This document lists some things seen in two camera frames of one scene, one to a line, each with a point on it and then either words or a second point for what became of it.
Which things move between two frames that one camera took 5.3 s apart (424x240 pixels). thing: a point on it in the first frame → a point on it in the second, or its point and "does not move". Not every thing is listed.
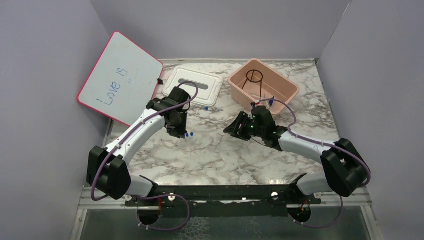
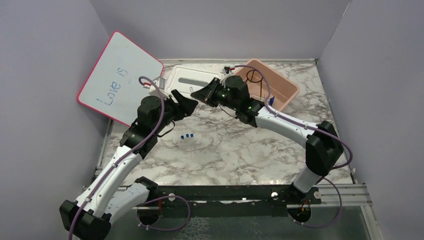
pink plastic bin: x=257 y=80 does not move
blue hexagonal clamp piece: x=271 y=102 does not move
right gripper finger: x=241 y=126 → x=206 y=93
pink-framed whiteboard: x=122 y=80 does not move
